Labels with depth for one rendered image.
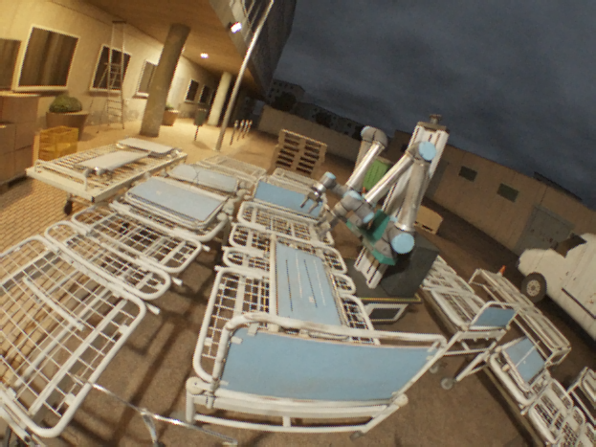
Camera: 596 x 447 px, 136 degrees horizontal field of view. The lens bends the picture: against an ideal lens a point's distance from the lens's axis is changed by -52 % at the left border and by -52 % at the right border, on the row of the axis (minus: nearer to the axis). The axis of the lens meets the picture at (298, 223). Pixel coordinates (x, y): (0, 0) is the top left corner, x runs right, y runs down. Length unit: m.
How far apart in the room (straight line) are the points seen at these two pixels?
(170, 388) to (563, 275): 7.85
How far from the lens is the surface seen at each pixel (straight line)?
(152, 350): 1.60
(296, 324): 0.60
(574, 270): 7.69
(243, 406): 0.97
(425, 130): 2.23
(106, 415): 1.44
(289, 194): 2.53
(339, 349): 0.73
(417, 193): 1.62
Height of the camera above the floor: 1.33
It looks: 21 degrees down
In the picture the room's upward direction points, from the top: 21 degrees clockwise
